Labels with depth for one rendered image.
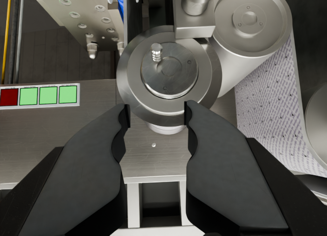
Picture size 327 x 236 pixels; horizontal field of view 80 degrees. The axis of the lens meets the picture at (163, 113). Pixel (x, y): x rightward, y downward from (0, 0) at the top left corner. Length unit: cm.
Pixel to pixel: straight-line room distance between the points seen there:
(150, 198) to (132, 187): 10
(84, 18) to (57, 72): 194
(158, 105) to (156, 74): 4
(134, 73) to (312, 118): 25
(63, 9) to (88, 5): 6
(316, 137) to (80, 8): 52
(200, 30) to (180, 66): 5
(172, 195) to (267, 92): 44
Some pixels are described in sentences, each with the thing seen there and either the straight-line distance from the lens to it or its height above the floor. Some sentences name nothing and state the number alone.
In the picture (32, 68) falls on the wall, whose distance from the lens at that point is 270.
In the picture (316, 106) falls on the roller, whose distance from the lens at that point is 34.
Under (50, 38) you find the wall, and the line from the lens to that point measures 271.
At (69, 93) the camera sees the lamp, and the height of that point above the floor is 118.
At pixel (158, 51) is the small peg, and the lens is 24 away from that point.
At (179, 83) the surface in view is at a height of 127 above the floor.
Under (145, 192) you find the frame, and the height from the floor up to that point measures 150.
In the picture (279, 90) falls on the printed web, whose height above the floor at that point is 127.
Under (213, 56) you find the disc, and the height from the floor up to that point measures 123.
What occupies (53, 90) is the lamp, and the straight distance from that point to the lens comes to 69.
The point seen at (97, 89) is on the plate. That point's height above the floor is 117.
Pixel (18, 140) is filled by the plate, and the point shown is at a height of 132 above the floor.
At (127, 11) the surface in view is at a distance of 34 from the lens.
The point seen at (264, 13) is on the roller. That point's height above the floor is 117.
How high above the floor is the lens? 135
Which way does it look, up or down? 9 degrees down
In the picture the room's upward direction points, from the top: 177 degrees clockwise
